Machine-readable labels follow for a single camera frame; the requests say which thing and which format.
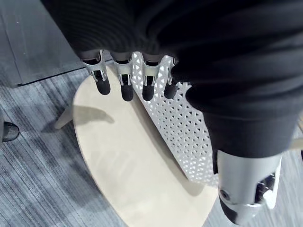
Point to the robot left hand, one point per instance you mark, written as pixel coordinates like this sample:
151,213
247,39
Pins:
213,59

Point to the white perforated laundry basket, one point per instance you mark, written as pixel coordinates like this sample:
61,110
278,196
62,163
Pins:
180,132

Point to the round beige wooden table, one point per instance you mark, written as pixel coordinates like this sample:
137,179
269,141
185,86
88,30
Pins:
123,151

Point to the grey cabinet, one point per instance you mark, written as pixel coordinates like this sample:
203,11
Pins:
30,40

